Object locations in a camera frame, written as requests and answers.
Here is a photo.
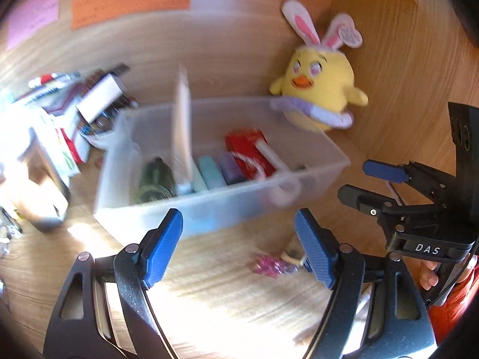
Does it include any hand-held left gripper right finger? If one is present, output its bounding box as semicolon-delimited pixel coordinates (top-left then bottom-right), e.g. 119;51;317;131
294;208;438;359

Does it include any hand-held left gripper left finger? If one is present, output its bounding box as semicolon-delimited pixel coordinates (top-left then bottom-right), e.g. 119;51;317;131
43;208;184;359

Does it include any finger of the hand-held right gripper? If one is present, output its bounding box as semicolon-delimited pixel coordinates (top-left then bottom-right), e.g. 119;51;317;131
337;184;403;229
362;159;446;203

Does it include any pastel braided bracelet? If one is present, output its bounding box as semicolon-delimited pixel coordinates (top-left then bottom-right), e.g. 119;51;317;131
267;177;302;207

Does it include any green pump bottle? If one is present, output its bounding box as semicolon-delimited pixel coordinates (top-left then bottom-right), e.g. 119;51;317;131
135;157;176;205

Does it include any clear plastic storage bin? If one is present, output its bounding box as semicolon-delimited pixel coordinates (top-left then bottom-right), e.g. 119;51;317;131
93;95;351;240

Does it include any teal cosmetic tube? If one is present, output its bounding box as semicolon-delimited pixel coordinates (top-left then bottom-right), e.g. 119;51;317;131
191;155;227;194

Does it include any white cosmetic tube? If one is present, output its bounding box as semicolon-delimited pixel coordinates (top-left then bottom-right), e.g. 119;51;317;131
254;140;291;171

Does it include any purple cosmetic tube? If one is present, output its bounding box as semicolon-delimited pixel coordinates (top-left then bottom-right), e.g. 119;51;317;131
218;151;244;185

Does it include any cardboard divider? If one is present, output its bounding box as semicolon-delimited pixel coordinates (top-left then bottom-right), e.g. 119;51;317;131
172;63;194;192

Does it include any person's right forearm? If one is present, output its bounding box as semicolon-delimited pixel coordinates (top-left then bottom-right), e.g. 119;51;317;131
427;265;479;345

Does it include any person's right hand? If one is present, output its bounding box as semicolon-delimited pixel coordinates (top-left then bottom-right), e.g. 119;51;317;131
419;260;442;291

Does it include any thin pencil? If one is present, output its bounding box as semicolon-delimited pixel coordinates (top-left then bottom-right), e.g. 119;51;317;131
385;182;403;205

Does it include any pink glitter hair clip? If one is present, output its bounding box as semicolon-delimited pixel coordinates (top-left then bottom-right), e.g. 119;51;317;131
251;253;289;278

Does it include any yellow chick plush toy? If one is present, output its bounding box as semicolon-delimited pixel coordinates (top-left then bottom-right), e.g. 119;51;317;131
270;0;369;132

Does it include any red box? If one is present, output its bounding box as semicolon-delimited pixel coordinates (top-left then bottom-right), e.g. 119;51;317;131
225;129;280;180

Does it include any white bowl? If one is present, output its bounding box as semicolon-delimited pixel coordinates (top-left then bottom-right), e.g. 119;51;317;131
80;127;115;151

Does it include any brown cylindrical canister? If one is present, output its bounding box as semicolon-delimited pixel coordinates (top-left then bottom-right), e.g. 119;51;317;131
15;127;72;232

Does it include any stack of books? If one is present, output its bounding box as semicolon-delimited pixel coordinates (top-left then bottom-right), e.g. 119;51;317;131
7;71;124;177

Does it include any white card box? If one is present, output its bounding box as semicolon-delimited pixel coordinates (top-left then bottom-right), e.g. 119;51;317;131
77;74;126;123

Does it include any brown wooden hair clip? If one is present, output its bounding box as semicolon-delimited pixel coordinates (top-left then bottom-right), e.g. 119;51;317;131
86;64;131;83

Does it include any red and white tube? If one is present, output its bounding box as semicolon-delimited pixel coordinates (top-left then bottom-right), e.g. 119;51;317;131
29;73;72;89

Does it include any orange paper note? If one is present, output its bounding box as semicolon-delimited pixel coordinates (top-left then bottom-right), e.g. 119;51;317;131
71;0;192;31

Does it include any pink paper note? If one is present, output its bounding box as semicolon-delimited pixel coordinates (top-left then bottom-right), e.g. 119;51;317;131
7;0;62;51

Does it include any beige hair tie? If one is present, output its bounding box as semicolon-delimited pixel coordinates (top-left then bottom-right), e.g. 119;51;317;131
281;249;306;267

